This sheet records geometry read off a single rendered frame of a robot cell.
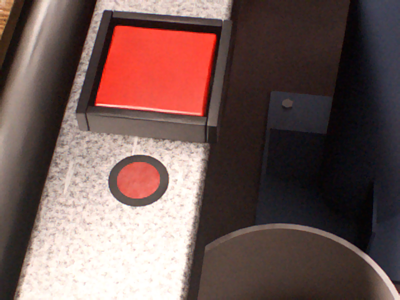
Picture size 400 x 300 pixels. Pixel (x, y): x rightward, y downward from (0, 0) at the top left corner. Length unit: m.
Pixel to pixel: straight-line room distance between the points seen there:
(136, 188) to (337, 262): 0.67
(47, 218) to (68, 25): 0.14
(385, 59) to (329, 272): 0.29
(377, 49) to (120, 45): 0.69
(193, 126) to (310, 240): 0.64
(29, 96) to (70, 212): 0.08
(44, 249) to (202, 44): 0.15
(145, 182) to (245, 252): 0.65
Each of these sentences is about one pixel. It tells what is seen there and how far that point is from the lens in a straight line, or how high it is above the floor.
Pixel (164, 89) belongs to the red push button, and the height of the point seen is 0.93.
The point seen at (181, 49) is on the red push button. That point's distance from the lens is 0.46.
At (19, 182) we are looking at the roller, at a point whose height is 0.91.
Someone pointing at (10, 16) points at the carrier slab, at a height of 0.93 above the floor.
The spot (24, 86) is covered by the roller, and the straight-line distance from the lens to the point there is 0.47.
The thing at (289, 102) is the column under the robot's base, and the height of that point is 0.02.
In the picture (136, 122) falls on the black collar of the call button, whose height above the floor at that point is 0.93.
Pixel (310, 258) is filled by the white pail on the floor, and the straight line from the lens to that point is 1.09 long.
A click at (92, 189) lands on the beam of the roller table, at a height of 0.92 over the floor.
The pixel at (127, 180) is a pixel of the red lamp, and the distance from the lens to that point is 0.43.
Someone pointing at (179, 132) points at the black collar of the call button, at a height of 0.92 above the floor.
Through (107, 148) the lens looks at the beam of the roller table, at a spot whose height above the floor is 0.91.
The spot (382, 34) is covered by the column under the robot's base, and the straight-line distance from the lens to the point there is 1.10.
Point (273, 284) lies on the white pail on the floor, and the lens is 1.17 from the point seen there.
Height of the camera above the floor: 1.28
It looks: 56 degrees down
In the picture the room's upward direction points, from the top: 2 degrees counter-clockwise
